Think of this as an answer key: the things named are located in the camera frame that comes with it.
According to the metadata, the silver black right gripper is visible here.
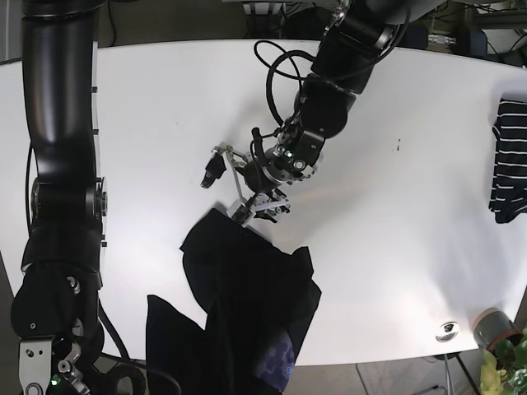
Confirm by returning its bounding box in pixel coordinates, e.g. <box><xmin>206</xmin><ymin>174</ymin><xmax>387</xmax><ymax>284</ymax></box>
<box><xmin>18</xmin><ymin>333</ymin><xmax>105</xmax><ymax>394</ymax></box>

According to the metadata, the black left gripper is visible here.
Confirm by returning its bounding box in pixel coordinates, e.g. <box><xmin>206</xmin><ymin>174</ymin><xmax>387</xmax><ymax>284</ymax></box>
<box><xmin>201</xmin><ymin>124</ymin><xmax>325</xmax><ymax>226</ymax></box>

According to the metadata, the black graphic T-shirt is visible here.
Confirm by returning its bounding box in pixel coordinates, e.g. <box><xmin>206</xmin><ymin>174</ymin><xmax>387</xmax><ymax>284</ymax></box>
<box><xmin>146</xmin><ymin>209</ymin><xmax>321</xmax><ymax>394</ymax></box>

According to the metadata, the navy white striped T-shirt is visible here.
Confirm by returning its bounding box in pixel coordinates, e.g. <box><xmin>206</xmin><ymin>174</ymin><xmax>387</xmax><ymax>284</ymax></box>
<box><xmin>489</xmin><ymin>98</ymin><xmax>527</xmax><ymax>224</ymax></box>

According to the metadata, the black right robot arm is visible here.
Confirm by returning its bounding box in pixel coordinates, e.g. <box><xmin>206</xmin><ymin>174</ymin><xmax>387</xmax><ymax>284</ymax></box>
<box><xmin>11</xmin><ymin>1</ymin><xmax>106</xmax><ymax>394</ymax></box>

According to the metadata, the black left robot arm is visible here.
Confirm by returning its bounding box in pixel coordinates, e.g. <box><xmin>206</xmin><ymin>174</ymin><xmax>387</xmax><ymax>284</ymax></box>
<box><xmin>201</xmin><ymin>1</ymin><xmax>413</xmax><ymax>225</ymax></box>

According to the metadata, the silver table grommet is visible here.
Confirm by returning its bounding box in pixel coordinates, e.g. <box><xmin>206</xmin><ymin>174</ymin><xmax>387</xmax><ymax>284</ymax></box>
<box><xmin>435</xmin><ymin>321</ymin><xmax>459</xmax><ymax>343</ymax></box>

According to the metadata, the potted green plant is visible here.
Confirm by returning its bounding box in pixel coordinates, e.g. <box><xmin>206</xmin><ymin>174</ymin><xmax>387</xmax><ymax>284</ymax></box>
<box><xmin>472</xmin><ymin>308</ymin><xmax>526</xmax><ymax>395</ymax></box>

